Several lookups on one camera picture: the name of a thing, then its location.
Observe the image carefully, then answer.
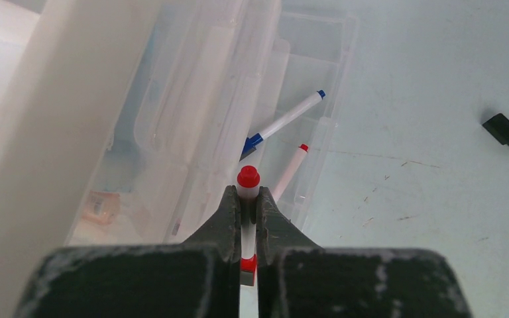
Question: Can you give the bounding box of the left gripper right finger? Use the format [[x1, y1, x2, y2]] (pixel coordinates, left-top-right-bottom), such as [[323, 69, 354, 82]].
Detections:
[[256, 187, 472, 317]]

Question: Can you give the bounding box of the white plastic drawer organizer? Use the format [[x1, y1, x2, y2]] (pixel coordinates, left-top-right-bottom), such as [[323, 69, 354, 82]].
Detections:
[[0, 1, 359, 317]]

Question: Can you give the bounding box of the red cap marker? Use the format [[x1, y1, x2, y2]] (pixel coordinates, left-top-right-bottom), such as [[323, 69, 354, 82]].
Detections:
[[271, 144, 310, 203], [236, 165, 260, 317]]

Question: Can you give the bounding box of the red cap marker bottom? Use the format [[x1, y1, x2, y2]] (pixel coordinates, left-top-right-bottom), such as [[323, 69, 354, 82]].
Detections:
[[271, 144, 310, 203]]

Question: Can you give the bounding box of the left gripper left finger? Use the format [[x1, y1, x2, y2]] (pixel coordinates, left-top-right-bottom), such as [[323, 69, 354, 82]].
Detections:
[[13, 185, 241, 317]]

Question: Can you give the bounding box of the orange highlighter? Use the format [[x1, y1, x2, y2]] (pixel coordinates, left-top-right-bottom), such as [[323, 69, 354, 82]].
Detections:
[[82, 191, 121, 225]]

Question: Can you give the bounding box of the blue cap marker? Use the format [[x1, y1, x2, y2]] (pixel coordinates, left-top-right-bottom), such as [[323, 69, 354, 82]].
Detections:
[[239, 90, 326, 161]]

